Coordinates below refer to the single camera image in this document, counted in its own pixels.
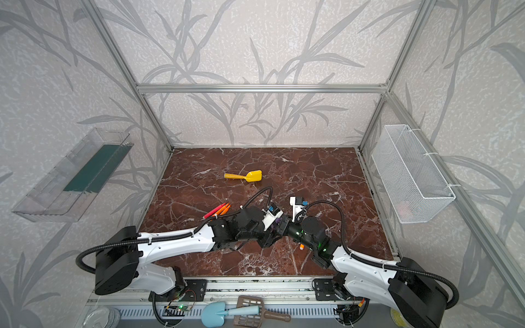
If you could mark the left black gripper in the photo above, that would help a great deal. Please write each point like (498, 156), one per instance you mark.
(270, 229)

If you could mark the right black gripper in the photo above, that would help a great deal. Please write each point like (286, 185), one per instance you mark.
(291, 225)

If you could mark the orange highlighter pen group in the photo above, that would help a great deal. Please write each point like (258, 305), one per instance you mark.
(216, 214)

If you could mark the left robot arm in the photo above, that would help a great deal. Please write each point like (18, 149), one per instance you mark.
(129, 259)

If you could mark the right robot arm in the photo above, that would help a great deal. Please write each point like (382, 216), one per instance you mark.
(419, 296)

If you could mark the pink highlighter pen upper group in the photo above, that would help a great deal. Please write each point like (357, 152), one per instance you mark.
(214, 211)

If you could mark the yellow toy shovel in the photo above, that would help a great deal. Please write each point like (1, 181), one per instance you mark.
(250, 177)

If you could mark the brown toy spatula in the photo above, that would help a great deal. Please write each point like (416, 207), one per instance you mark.
(256, 320)

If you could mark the light blue toy shovel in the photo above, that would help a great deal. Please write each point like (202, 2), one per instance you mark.
(213, 315)

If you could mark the yellow green tape roll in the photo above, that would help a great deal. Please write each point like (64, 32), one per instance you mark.
(398, 319)

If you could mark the clear round lid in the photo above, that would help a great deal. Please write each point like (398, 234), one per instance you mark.
(102, 317)

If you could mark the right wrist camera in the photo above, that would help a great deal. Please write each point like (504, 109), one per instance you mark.
(298, 205)

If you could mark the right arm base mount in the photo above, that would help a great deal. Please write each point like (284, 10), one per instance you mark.
(331, 289)

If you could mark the aluminium front rail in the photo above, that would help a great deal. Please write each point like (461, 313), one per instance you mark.
(272, 289)

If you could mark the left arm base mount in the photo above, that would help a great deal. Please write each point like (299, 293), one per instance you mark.
(192, 290)

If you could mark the white wire mesh basket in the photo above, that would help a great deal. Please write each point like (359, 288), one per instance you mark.
(416, 188)

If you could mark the clear plastic wall bin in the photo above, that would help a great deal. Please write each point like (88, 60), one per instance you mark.
(67, 191)

